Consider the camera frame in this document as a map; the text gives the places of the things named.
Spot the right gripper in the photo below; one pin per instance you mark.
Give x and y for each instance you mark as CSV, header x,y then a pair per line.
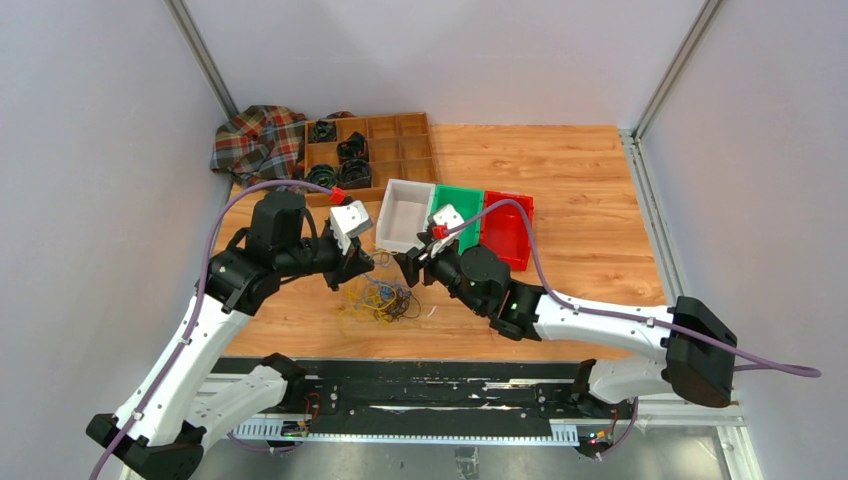
x,y
411,261

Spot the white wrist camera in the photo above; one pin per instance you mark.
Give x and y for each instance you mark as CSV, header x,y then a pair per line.
x,y
440,222
348,222

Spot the red plastic bin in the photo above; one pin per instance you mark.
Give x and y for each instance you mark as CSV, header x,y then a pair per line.
x,y
503,231

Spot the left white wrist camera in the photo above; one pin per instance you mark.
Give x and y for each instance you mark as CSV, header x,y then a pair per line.
x,y
348,222

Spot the rolled green-black belt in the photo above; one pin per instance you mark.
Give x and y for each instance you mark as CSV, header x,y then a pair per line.
x,y
323,175

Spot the plaid cloth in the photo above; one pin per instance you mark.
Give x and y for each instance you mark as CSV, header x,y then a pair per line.
x,y
261,143

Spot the rolled dark belt top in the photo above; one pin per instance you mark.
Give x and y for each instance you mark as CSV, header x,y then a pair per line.
x,y
322,131

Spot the rolled dark belt middle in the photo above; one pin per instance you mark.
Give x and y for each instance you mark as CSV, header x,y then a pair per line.
x,y
354,148

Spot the aluminium frame rail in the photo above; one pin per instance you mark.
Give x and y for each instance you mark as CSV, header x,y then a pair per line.
x,y
274,431

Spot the rolled dark patterned belt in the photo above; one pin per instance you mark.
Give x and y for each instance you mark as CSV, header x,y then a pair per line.
x,y
354,174

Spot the white plastic bin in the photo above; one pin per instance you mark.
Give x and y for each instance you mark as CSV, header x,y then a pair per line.
x,y
403,215

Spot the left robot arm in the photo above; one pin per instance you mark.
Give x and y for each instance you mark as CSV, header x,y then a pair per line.
x,y
163,431

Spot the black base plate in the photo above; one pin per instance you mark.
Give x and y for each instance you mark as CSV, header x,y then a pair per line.
x,y
493,400

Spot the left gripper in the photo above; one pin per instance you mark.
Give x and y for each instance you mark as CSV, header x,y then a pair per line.
x,y
347,266

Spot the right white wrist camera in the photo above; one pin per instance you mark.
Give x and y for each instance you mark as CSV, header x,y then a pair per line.
x,y
440,222

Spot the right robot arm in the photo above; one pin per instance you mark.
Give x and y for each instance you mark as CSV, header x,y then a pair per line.
x,y
682,349

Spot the wooden compartment tray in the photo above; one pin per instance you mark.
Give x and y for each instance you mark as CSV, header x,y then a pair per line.
x,y
399,148

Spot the green plastic bin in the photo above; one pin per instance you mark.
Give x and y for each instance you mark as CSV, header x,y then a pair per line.
x,y
467,202

